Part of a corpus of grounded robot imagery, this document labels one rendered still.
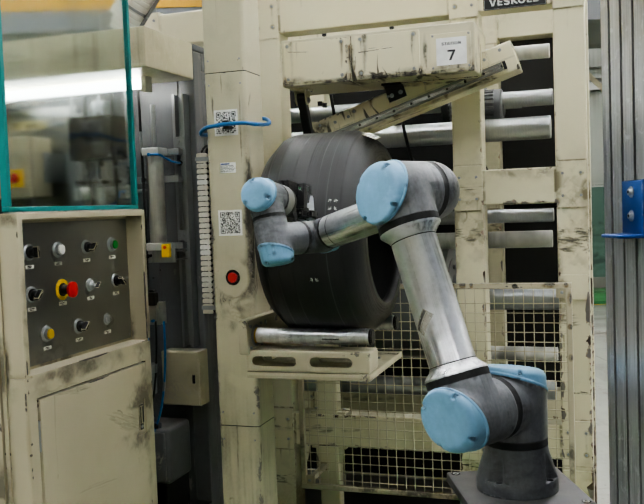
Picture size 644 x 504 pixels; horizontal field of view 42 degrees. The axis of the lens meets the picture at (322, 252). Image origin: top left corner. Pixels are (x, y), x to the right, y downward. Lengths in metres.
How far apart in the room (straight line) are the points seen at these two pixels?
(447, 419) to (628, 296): 0.36
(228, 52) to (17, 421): 1.17
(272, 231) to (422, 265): 0.44
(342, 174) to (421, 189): 0.68
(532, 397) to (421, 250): 0.33
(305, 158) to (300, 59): 0.52
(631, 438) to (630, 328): 0.18
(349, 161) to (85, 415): 0.93
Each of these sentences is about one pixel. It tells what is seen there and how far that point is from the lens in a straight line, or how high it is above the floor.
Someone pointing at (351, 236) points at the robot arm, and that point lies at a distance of 1.83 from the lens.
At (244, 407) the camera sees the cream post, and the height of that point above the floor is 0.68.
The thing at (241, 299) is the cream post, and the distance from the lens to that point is 2.48.
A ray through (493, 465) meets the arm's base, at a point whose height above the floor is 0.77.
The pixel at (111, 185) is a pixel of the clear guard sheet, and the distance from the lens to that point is 2.36.
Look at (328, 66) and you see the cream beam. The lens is 2.67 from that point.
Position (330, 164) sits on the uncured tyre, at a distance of 2.22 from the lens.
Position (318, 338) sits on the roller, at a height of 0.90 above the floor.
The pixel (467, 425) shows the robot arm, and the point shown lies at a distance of 1.46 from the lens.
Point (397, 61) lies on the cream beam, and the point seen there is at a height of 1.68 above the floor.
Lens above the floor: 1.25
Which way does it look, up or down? 3 degrees down
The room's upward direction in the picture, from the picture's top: 2 degrees counter-clockwise
